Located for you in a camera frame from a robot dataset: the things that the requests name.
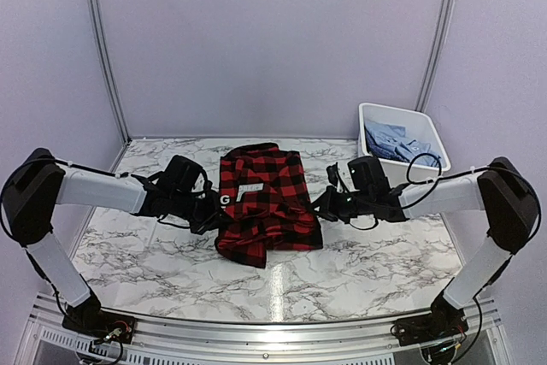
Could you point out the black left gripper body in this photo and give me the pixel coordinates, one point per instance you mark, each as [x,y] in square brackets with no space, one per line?
[201,214]

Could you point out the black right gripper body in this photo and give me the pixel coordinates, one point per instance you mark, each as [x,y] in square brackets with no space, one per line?
[344,208]

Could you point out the red black plaid shirt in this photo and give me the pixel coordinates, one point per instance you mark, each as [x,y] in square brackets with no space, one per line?
[265,205]

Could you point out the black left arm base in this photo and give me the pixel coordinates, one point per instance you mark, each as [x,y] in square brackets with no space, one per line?
[89,318]

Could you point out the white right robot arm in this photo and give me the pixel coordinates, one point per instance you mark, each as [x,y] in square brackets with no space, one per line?
[510,203]

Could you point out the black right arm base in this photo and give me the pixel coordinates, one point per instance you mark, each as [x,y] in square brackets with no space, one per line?
[443,321]

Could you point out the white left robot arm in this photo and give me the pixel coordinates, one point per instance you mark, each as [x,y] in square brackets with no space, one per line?
[43,182]

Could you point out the light blue shirt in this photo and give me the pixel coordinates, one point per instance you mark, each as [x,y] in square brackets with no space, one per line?
[391,142]

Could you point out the white plastic laundry bin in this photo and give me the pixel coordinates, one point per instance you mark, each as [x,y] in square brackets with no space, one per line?
[418,125]

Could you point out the aluminium front frame rail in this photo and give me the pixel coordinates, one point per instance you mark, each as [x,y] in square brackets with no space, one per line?
[160,340]

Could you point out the right aluminium corner post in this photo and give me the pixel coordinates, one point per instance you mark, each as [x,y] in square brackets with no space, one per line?
[440,36]

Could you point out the aluminium corner post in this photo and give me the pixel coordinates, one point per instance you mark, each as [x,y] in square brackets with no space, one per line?
[440,36]
[105,64]

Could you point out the left aluminium corner post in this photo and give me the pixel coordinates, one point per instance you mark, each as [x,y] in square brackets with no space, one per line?
[105,64]

